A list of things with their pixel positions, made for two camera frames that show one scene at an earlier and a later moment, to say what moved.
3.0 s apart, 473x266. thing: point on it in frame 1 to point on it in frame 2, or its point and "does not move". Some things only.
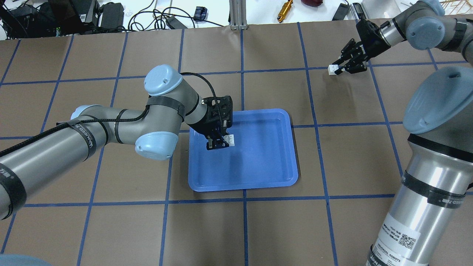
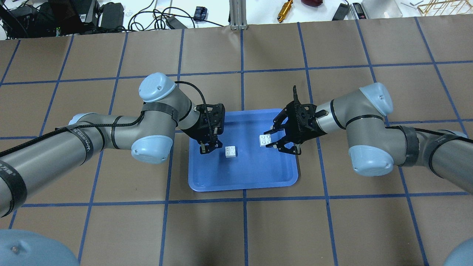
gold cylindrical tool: (285, 9) does not move
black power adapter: (341, 12) does not move
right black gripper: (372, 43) to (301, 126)
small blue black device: (200, 13) does not move
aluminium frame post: (238, 14) does not move
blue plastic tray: (264, 155) does not move
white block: (331, 69) to (264, 139)
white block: (230, 139) to (230, 151)
